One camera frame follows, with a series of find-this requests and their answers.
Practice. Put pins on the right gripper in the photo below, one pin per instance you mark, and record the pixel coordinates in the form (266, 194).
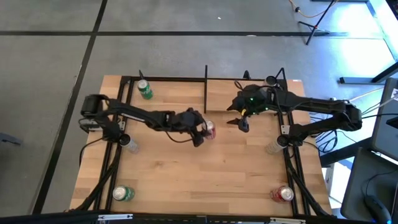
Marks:
(258, 99)

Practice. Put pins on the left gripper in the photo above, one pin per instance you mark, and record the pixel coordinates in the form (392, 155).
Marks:
(188, 119)

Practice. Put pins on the red Coca-Cola can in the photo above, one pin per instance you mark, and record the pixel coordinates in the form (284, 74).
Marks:
(282, 194)
(209, 127)

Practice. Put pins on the green Sprite can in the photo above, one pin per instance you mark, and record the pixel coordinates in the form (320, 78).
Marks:
(145, 90)
(123, 193)

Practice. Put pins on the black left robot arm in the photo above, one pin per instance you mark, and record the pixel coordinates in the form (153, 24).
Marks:
(140, 115)

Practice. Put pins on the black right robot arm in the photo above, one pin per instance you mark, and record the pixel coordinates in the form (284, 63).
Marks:
(326, 109)

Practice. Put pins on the black tripod stand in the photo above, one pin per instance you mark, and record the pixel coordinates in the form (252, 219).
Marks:
(314, 28)

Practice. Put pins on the black desk leg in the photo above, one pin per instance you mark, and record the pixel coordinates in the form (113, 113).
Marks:
(357, 80)

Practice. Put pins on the dark grey desk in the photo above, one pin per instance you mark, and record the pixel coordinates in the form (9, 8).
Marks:
(357, 186)

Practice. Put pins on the computer monitor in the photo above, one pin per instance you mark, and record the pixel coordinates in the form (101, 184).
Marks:
(384, 130)

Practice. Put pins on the black computer mouse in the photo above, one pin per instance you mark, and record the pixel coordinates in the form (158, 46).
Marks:
(377, 208)

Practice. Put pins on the grey chair leg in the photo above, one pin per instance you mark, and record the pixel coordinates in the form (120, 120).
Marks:
(9, 138)

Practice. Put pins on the black aluminium rig frame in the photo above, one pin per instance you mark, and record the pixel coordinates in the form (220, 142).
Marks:
(171, 79)

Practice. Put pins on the silver metal bracket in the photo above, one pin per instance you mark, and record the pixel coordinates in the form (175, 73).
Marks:
(115, 216)
(287, 221)

